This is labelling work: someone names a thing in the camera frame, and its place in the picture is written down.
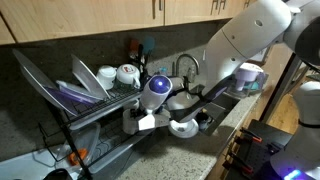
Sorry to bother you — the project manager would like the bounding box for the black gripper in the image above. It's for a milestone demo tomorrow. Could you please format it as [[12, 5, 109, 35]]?
[[128, 105, 150, 125]]

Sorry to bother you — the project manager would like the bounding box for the plain white cup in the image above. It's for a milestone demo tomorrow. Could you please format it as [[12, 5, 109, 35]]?
[[122, 108, 141, 135]]

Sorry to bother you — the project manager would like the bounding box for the grey rack drip tray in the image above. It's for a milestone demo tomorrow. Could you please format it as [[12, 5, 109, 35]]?
[[87, 128, 158, 180]]

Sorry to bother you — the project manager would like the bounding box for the white ribbed cup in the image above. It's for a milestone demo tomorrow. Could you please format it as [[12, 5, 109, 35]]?
[[96, 65, 118, 91]]

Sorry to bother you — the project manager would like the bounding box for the clear plastic lid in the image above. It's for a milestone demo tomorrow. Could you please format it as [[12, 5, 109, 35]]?
[[53, 121, 102, 162]]

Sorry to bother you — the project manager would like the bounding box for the white mug red print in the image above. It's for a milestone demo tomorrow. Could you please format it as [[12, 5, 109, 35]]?
[[115, 63, 142, 90]]

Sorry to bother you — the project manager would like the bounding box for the white bowl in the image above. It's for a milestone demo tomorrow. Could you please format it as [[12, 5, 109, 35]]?
[[167, 118, 200, 140]]

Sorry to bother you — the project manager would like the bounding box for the black cooking utensil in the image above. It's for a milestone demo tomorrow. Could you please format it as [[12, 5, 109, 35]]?
[[136, 43, 145, 69]]

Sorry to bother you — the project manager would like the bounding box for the metal sink faucet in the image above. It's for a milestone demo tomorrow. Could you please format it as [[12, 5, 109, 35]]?
[[174, 53, 201, 85]]

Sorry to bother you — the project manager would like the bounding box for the small white plate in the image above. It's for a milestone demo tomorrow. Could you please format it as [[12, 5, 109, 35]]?
[[71, 53, 111, 100]]

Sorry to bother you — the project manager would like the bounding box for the black mug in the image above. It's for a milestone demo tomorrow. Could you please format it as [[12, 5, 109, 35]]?
[[195, 111, 213, 131]]

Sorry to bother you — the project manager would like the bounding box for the pale flat plastic board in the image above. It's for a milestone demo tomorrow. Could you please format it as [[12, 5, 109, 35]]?
[[55, 79, 98, 105]]

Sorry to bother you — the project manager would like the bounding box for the red spatula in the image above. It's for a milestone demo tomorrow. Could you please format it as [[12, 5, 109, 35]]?
[[129, 38, 140, 60]]

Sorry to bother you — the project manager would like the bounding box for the teal spatula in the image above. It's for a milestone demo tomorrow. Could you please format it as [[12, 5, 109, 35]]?
[[141, 35, 156, 58]]

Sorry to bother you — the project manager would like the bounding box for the stainless steel sink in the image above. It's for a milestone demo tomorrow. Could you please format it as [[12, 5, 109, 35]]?
[[173, 83, 242, 137]]

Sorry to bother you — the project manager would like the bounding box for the large white purple plate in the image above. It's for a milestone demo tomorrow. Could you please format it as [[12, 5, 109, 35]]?
[[12, 48, 80, 117]]

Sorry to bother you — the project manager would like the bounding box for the black clamp orange tip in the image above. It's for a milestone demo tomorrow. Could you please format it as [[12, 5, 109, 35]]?
[[239, 127, 265, 145], [226, 151, 255, 175]]

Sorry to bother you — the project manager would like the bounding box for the white water filter pitcher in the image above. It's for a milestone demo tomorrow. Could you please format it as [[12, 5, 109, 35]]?
[[233, 62, 268, 93]]

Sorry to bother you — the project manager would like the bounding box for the white flat tray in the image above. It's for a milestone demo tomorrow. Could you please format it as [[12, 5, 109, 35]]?
[[0, 148, 81, 180]]

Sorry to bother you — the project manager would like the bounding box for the black mounting plate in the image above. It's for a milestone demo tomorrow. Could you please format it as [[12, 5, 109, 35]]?
[[222, 119, 295, 180]]

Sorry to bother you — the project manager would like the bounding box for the wooden script sign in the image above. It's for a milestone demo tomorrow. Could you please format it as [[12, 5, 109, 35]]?
[[248, 46, 272, 66]]

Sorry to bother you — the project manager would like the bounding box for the black slanted pole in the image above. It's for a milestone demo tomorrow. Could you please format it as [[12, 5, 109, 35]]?
[[259, 53, 302, 123]]

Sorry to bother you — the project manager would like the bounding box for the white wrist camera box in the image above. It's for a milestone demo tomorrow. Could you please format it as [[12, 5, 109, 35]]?
[[137, 113, 171, 132]]

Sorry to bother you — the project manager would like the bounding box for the black wire dish rack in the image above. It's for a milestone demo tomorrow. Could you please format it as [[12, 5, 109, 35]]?
[[38, 83, 158, 180]]

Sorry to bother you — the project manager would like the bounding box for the wooden wall cabinet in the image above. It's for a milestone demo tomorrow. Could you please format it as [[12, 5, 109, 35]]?
[[0, 0, 320, 46]]

